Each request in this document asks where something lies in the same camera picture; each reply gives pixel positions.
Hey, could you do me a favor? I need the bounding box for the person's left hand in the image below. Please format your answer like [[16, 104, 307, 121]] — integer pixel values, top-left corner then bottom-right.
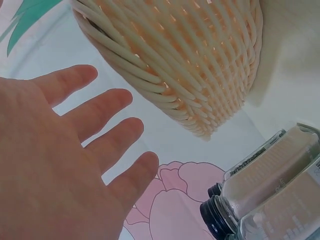
[[0, 64, 160, 240]]

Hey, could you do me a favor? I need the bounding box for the cream woven wicker basket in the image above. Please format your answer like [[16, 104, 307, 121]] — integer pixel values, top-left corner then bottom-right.
[[71, 0, 264, 143]]

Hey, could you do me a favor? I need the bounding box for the glass jar with dark spice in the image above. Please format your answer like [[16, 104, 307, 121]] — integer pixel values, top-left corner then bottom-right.
[[207, 128, 287, 198]]

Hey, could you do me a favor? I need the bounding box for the glass jar with cream label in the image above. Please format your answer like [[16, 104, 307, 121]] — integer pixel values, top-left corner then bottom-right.
[[199, 122, 320, 235]]

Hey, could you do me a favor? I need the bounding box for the clear glass jar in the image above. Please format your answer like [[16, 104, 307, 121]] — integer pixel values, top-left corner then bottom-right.
[[226, 192, 320, 240]]

